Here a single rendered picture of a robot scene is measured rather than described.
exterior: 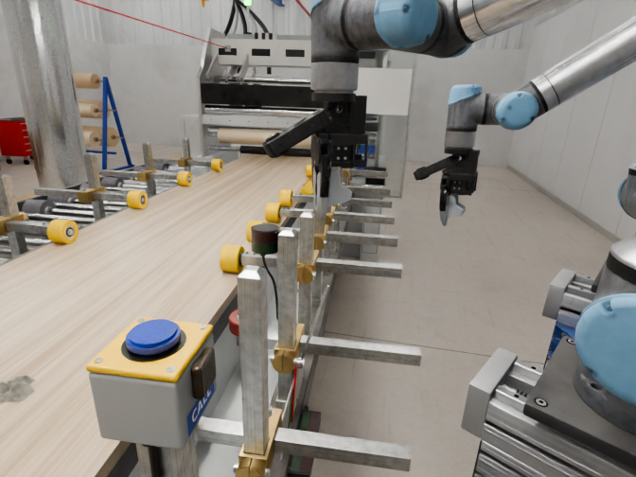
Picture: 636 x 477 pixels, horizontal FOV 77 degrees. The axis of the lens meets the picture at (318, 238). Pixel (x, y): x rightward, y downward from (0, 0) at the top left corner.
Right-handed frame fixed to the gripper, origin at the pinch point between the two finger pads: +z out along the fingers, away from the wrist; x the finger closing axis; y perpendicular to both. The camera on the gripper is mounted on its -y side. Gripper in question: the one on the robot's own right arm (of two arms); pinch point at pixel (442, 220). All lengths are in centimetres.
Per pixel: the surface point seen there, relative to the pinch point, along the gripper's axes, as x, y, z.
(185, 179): 44, -146, 9
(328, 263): -16.9, -26.7, 12.3
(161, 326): -92, -3, -14
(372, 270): -12.4, -15.2, 13.5
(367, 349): -35.7, -6.7, 22.9
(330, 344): -38.6, -14.8, 22.6
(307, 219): -23.0, -30.2, -1.9
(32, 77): 110, -404, -53
